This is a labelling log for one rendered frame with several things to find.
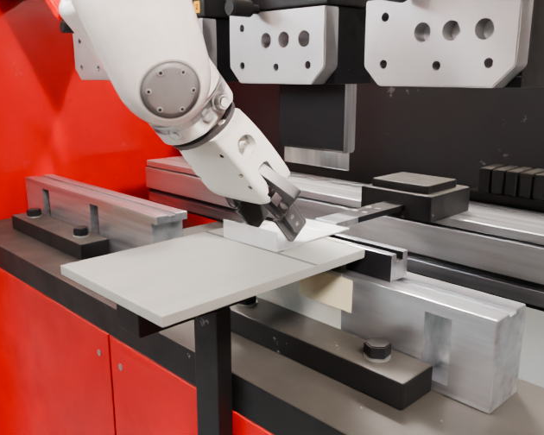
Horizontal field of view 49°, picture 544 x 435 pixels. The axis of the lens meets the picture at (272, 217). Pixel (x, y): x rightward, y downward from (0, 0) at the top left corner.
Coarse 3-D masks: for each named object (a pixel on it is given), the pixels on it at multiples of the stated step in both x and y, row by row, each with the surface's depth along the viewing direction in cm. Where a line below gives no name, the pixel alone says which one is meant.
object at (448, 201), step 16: (384, 176) 89; (400, 176) 89; (416, 176) 89; (432, 176) 89; (368, 192) 88; (384, 192) 86; (400, 192) 84; (416, 192) 83; (432, 192) 83; (448, 192) 84; (464, 192) 87; (368, 208) 82; (384, 208) 82; (400, 208) 83; (416, 208) 82; (432, 208) 81; (448, 208) 84; (464, 208) 87; (336, 224) 74
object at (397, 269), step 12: (348, 240) 69; (360, 240) 68; (372, 252) 64; (384, 252) 63; (396, 252) 64; (348, 264) 67; (360, 264) 66; (372, 264) 64; (384, 264) 63; (396, 264) 63; (372, 276) 65; (384, 276) 63; (396, 276) 64
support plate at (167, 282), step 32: (128, 256) 62; (160, 256) 62; (192, 256) 62; (224, 256) 62; (256, 256) 62; (320, 256) 62; (352, 256) 63; (96, 288) 54; (128, 288) 53; (160, 288) 53; (192, 288) 53; (224, 288) 53; (256, 288) 54; (160, 320) 47
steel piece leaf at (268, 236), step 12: (228, 228) 68; (240, 228) 67; (252, 228) 65; (264, 228) 72; (276, 228) 72; (240, 240) 67; (252, 240) 66; (264, 240) 64; (276, 240) 63; (300, 240) 67; (312, 240) 67
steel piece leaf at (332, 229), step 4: (308, 220) 76; (312, 220) 76; (308, 224) 74; (312, 224) 74; (316, 224) 74; (320, 224) 74; (324, 224) 74; (328, 224) 74; (332, 224) 74; (312, 228) 72; (316, 228) 72; (320, 228) 72; (324, 228) 72; (328, 228) 72; (332, 228) 72; (336, 228) 72; (340, 228) 72; (344, 228) 72; (348, 228) 72; (328, 232) 70; (332, 232) 70; (336, 232) 70
